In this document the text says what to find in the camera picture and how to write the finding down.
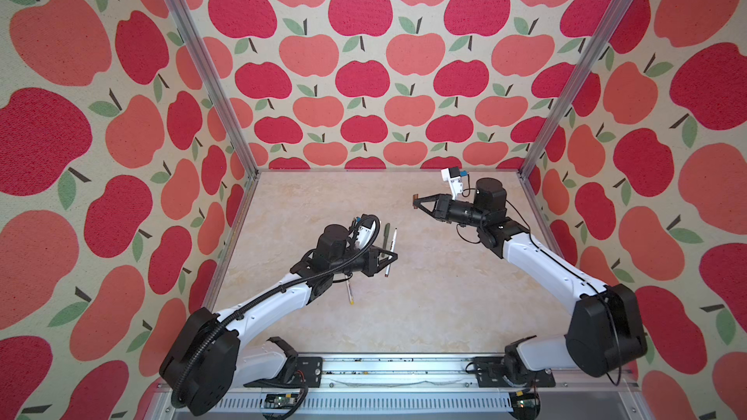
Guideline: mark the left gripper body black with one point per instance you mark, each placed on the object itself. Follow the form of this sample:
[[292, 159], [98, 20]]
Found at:
[[355, 261]]

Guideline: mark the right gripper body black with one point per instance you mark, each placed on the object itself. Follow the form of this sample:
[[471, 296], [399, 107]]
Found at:
[[464, 214]]

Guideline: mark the white pen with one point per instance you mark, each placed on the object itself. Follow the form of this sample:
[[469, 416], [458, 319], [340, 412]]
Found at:
[[392, 250], [349, 292]]

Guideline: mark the green pen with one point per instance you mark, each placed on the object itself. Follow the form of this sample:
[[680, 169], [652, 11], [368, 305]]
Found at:
[[386, 237]]

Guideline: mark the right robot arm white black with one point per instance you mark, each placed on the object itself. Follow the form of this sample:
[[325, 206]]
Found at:
[[606, 329]]

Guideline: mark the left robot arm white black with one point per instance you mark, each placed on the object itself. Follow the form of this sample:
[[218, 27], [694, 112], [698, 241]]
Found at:
[[210, 356]]

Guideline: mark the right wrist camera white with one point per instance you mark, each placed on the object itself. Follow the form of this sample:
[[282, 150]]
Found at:
[[455, 177]]

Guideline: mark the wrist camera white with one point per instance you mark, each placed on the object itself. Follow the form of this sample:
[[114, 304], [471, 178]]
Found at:
[[365, 230], [455, 177]]

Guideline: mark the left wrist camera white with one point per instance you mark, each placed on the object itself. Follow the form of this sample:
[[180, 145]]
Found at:
[[365, 230]]

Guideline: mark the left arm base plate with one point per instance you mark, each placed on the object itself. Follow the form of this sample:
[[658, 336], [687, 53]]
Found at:
[[298, 372]]

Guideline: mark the aluminium frame rail front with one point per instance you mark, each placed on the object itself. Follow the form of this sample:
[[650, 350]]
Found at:
[[449, 386]]

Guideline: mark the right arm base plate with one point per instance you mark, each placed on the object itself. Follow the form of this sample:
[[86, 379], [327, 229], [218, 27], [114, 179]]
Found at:
[[494, 372]]

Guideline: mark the right aluminium frame post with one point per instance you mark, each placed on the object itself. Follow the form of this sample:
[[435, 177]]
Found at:
[[598, 43]]

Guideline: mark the aluminium frame post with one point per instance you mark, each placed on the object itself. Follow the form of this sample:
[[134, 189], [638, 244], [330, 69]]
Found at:
[[212, 83], [598, 43]]

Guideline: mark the left aluminium frame post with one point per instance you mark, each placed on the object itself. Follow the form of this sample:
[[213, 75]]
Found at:
[[212, 83]]

